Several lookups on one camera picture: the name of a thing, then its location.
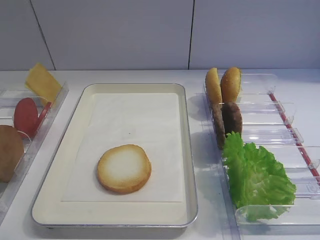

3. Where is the bun bottom slice white face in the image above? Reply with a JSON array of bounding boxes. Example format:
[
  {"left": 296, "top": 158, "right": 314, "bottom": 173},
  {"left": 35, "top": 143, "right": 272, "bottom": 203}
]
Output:
[{"left": 96, "top": 144, "right": 152, "bottom": 194}]

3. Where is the brown meat patty left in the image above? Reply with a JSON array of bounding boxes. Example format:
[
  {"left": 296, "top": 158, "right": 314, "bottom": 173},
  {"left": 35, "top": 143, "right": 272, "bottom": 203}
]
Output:
[{"left": 212, "top": 104, "right": 226, "bottom": 150}]

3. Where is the brown meat patty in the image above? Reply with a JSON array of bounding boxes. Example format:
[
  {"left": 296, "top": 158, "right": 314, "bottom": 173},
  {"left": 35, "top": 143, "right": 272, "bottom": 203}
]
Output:
[
  {"left": 222, "top": 102, "right": 243, "bottom": 135},
  {"left": 212, "top": 104, "right": 226, "bottom": 150}
]

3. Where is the brown meat patty right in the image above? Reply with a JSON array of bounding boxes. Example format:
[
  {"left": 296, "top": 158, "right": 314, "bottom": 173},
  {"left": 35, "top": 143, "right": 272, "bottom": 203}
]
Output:
[{"left": 222, "top": 102, "right": 243, "bottom": 135}]

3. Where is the green lettuce leaf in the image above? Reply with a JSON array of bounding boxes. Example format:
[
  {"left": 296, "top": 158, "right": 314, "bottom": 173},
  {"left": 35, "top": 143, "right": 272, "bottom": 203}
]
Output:
[{"left": 222, "top": 132, "right": 297, "bottom": 222}]

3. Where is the red tomato slice right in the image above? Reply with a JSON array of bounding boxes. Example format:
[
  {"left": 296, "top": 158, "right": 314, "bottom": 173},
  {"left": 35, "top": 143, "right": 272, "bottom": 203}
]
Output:
[{"left": 34, "top": 101, "right": 52, "bottom": 132}]

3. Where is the red tomato slice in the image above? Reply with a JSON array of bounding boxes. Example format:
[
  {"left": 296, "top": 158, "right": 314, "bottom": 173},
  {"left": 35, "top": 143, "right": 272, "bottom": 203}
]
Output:
[
  {"left": 13, "top": 97, "right": 38, "bottom": 138},
  {"left": 34, "top": 101, "right": 52, "bottom": 132}
]

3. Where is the orange cheese slice front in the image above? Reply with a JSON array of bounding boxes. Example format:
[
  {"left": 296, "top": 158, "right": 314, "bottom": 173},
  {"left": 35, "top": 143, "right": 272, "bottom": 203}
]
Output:
[{"left": 28, "top": 63, "right": 62, "bottom": 106}]

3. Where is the yellow cheese slice behind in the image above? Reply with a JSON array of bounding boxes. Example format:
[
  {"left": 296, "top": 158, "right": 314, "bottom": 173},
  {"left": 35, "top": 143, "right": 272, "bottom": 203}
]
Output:
[{"left": 24, "top": 73, "right": 34, "bottom": 92}]

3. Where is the red tomato slice left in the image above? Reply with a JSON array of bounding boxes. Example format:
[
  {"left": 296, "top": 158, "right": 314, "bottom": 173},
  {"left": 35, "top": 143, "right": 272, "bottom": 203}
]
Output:
[{"left": 13, "top": 97, "right": 38, "bottom": 138}]

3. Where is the white paper tray liner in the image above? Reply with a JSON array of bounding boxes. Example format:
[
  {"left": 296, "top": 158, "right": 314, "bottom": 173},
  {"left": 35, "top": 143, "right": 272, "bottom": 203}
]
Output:
[{"left": 62, "top": 93, "right": 184, "bottom": 202}]

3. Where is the cream rectangular metal tray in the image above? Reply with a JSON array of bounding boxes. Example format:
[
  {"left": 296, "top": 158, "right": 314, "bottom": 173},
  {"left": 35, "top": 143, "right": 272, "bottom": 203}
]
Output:
[{"left": 32, "top": 83, "right": 198, "bottom": 228}]

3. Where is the bun top left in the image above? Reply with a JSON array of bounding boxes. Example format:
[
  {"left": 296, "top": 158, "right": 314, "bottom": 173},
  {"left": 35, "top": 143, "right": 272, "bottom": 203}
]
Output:
[{"left": 205, "top": 67, "right": 223, "bottom": 104}]

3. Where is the sesame bun top right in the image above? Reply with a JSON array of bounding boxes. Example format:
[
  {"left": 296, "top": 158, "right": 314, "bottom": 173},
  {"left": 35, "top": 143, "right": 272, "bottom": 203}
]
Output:
[{"left": 220, "top": 67, "right": 242, "bottom": 103}]

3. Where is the clear acrylic right food rack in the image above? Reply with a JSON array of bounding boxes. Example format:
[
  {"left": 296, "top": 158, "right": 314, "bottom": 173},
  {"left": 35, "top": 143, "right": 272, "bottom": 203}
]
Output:
[{"left": 203, "top": 73, "right": 320, "bottom": 240}]

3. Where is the clear acrylic food rack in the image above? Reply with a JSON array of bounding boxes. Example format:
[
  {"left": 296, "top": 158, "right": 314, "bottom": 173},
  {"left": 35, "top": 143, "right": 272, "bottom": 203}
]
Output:
[
  {"left": 203, "top": 73, "right": 320, "bottom": 240},
  {"left": 0, "top": 82, "right": 69, "bottom": 221}
]

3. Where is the clear acrylic left food rack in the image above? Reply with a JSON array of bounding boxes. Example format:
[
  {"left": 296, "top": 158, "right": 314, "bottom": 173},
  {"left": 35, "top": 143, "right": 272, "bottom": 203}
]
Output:
[{"left": 0, "top": 82, "right": 69, "bottom": 221}]

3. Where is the bun bottom slice outer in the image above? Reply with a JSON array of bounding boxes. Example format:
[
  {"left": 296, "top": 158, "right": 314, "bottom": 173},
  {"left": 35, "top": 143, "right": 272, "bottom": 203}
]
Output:
[{"left": 0, "top": 125, "right": 24, "bottom": 183}]

